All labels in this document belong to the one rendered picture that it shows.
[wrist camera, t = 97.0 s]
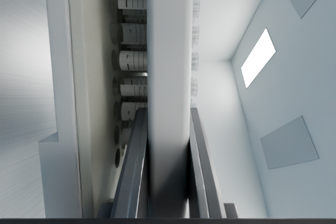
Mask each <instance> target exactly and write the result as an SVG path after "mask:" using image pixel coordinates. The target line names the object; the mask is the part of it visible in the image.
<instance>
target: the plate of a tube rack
mask: <svg viewBox="0 0 336 224"><path fill-rule="evenodd" d="M146 5H147V112H148V218H188V184H189V136H190V102H191V61H192V19H193V0H146Z"/></svg>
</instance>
